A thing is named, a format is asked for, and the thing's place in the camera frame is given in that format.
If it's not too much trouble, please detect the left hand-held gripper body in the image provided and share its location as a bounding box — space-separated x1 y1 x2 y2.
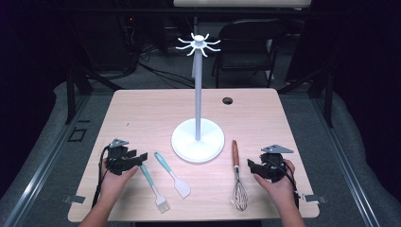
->
104 138 138 176

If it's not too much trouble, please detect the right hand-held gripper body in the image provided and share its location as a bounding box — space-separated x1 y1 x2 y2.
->
257 144 295 183

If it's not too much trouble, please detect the wooden handled wire whisk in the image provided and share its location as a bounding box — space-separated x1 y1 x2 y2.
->
231 139 252 212

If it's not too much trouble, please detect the teal handled pastry brush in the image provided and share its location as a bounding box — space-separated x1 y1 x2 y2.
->
139 163 171 215

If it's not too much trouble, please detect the teal handled white spatula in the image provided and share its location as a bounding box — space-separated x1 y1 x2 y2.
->
153 151 192 200

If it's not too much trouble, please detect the white utensil rack stand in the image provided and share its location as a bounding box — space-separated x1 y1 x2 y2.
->
170 32 226 165

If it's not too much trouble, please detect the person's right hand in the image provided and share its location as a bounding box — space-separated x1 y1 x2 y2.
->
253 159 297 206

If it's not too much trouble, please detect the person's left hand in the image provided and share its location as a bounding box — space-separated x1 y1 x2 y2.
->
99 159 140 203

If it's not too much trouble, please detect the black metal stand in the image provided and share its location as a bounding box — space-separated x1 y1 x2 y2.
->
64 66 124 126
277 67 336 129

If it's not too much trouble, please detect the black folding chair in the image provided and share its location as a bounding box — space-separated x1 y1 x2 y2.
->
211 19 287 89

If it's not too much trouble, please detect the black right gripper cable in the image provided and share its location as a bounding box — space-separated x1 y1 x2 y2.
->
270 158 301 210

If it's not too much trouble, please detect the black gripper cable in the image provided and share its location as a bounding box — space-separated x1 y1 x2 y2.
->
91 146 111 210
270 158 301 210

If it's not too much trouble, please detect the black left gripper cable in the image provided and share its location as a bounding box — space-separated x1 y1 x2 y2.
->
91 146 111 210

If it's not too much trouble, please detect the grey metal table bracket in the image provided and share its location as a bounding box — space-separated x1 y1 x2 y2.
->
303 193 328 204
63 194 87 204

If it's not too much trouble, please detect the aluminium floor rail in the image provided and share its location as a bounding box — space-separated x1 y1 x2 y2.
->
310 97 383 227
2 94 93 227

